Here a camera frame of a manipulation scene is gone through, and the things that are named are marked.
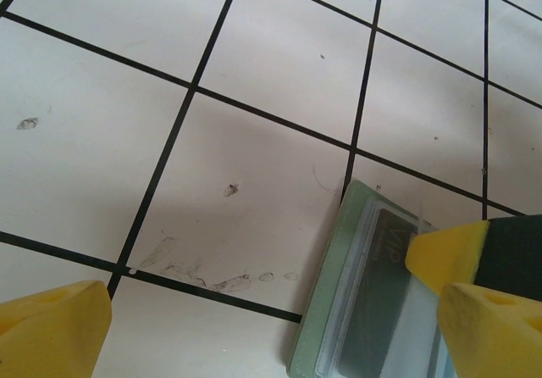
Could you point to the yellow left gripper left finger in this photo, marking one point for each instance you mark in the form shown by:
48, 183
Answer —
46, 331

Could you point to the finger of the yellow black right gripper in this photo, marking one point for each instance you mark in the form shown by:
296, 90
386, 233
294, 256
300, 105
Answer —
457, 255

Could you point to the green blue card holder wallet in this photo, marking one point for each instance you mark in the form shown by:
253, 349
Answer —
339, 259

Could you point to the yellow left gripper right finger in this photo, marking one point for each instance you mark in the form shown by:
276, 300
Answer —
495, 335

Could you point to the black VIP card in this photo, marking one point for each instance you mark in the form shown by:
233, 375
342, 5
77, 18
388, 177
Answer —
372, 276

